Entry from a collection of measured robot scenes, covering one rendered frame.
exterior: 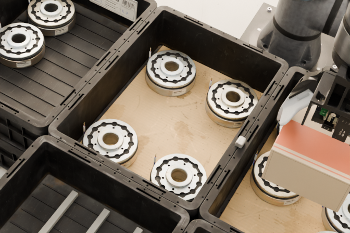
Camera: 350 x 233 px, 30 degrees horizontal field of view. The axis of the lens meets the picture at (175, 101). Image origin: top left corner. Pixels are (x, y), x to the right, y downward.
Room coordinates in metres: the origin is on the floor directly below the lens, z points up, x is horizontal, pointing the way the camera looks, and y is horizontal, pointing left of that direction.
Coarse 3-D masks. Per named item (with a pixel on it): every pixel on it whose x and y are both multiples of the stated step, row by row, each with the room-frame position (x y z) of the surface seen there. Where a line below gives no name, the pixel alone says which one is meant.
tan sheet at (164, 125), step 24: (168, 48) 0.99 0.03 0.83; (144, 72) 0.91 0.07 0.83; (216, 72) 0.94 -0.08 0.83; (120, 96) 0.84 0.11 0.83; (144, 96) 0.84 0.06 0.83; (192, 96) 0.86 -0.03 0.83; (120, 120) 0.78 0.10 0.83; (144, 120) 0.78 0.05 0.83; (168, 120) 0.79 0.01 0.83; (192, 120) 0.80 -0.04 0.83; (144, 144) 0.73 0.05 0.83; (168, 144) 0.73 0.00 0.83; (192, 144) 0.74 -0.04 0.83; (216, 144) 0.75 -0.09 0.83; (144, 168) 0.67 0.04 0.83
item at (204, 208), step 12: (288, 72) 0.87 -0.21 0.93; (300, 72) 0.88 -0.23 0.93; (276, 96) 0.82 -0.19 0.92; (264, 108) 0.77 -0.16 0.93; (264, 120) 0.75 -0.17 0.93; (252, 132) 0.71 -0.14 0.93; (240, 156) 0.66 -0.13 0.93; (228, 168) 0.63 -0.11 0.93; (216, 192) 0.58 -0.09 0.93; (204, 204) 0.55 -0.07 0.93; (204, 216) 0.53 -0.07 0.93; (228, 228) 0.52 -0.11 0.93
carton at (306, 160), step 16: (304, 112) 0.62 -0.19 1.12; (288, 128) 0.58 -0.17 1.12; (304, 128) 0.59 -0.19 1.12; (320, 128) 0.59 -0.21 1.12; (288, 144) 0.56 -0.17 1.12; (304, 144) 0.56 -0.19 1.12; (320, 144) 0.56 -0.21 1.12; (336, 144) 0.57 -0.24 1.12; (272, 160) 0.54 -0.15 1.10; (288, 160) 0.53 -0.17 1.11; (304, 160) 0.53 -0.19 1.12; (320, 160) 0.54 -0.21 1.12; (336, 160) 0.54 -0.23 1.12; (272, 176) 0.54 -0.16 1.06; (288, 176) 0.53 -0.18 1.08; (304, 176) 0.52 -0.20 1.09; (320, 176) 0.52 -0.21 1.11; (336, 176) 0.51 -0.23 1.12; (304, 192) 0.52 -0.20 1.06; (320, 192) 0.51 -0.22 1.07; (336, 192) 0.51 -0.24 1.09; (336, 208) 0.50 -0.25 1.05
